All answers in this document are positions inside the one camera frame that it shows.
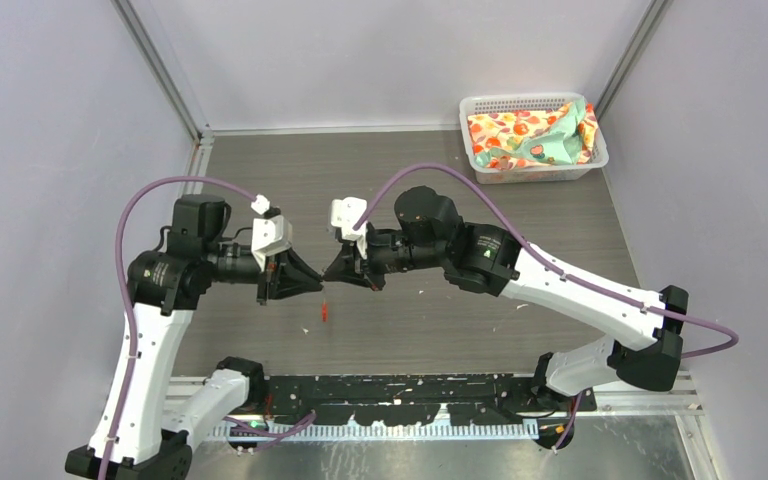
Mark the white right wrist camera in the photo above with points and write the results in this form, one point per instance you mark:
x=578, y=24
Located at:
x=344, y=221

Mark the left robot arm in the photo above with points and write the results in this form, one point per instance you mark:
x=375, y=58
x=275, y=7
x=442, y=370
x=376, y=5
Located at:
x=137, y=438

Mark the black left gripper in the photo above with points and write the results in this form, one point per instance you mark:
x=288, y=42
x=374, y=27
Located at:
x=282, y=274

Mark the colourful patterned cloth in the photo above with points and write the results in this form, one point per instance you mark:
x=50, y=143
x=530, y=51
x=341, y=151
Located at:
x=528, y=138

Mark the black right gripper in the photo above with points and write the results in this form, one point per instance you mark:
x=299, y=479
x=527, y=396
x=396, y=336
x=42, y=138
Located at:
x=350, y=267

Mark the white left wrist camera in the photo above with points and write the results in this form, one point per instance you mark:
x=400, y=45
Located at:
x=272, y=233

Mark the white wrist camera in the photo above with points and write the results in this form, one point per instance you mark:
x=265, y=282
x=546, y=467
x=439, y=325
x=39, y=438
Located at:
x=344, y=221
x=272, y=233

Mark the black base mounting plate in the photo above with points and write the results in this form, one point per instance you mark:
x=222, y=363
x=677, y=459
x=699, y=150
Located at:
x=404, y=400

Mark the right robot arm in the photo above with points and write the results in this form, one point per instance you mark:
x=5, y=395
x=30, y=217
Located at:
x=639, y=345

